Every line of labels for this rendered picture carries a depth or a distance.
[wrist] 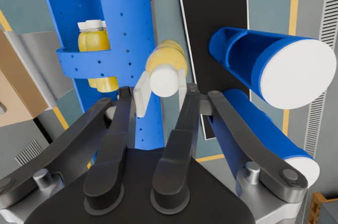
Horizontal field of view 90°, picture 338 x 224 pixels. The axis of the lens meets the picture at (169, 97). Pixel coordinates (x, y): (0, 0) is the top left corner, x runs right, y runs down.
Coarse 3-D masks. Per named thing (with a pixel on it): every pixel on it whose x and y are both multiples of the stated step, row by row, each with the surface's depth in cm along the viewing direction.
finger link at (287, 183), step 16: (208, 96) 14; (224, 96) 14; (224, 112) 12; (224, 128) 11; (240, 128) 10; (224, 144) 11; (240, 144) 9; (256, 144) 8; (240, 160) 8; (256, 160) 8; (272, 160) 7; (272, 176) 7; (288, 176) 6; (304, 176) 7; (288, 192) 6; (304, 192) 6
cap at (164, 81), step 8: (152, 72) 22; (160, 72) 21; (168, 72) 21; (176, 72) 22; (152, 80) 21; (160, 80) 21; (168, 80) 21; (176, 80) 21; (152, 88) 22; (160, 88) 22; (168, 88) 22; (176, 88) 22; (160, 96) 22; (168, 96) 22
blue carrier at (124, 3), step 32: (64, 0) 52; (96, 0) 58; (128, 0) 39; (64, 32) 53; (128, 32) 41; (64, 64) 44; (96, 64) 41; (128, 64) 44; (96, 96) 68; (160, 128) 62
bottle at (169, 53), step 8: (168, 40) 36; (160, 48) 26; (168, 48) 26; (176, 48) 28; (152, 56) 25; (160, 56) 24; (168, 56) 24; (176, 56) 24; (184, 56) 28; (152, 64) 24; (160, 64) 23; (168, 64) 23; (176, 64) 24; (184, 64) 25
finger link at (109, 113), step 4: (132, 88) 19; (132, 92) 18; (116, 100) 16; (112, 104) 15; (116, 104) 15; (108, 108) 15; (112, 108) 15; (108, 112) 15; (112, 112) 15; (104, 116) 15; (108, 116) 15; (112, 116) 15; (104, 120) 15; (108, 120) 15
